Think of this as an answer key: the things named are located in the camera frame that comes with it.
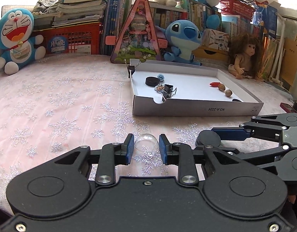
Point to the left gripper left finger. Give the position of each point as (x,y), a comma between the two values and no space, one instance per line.
(111,155)

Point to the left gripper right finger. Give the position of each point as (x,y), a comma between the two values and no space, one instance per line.
(181,155)

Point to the clear plastic dome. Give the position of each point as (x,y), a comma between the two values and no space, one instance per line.
(146,143)

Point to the brown hazelnut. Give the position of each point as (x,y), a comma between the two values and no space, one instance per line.
(228,93)
(221,87)

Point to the black binder clip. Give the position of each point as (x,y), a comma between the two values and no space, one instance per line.
(131,68)
(168,92)

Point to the light blue hair clip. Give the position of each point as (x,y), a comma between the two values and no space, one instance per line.
(161,77)

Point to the person's right hand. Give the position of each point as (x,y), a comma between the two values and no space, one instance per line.
(291,198)

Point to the dark red smartphone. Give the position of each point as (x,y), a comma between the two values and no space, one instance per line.
(287,108)

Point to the white shallow cardboard box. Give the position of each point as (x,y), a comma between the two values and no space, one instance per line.
(194,97)

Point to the wooden drawer shelf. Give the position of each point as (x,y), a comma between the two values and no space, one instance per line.
(212,54)

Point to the black binder clip on box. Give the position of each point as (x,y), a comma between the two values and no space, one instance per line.
(131,68)

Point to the brown haired baby doll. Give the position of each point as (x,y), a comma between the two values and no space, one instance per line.
(245,54)

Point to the white colourful stationery box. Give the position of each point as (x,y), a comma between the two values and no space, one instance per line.
(215,39)

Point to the Stitch blue plush toy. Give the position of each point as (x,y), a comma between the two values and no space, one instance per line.
(184,37)

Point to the brown cardboard sheet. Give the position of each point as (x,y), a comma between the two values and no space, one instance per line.
(289,62)

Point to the pink triangular diorama house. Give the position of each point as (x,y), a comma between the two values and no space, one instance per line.
(137,38)

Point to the red plastic crate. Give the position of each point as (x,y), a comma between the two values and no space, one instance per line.
(80,38)

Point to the blue cardboard box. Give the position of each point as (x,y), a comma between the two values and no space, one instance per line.
(266,16)

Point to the red plastic basket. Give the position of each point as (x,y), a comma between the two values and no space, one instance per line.
(237,7)

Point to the row of upright books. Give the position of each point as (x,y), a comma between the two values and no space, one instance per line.
(198,13)

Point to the stack of books and papers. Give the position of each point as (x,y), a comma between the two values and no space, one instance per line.
(58,13)

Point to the Doraemon plush toy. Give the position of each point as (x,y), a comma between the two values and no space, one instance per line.
(18,47)

